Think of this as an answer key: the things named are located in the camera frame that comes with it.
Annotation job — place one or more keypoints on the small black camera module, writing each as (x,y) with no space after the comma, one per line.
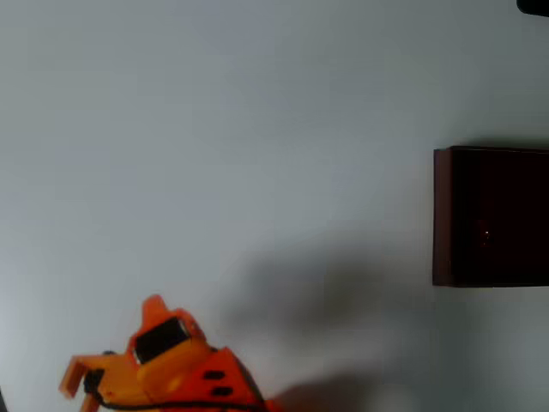
(94,379)

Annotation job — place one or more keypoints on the black corner object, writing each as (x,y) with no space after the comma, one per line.
(534,6)

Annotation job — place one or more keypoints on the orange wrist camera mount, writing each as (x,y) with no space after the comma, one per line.
(116,369)

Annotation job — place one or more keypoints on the dark brown box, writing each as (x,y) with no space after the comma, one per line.
(514,193)

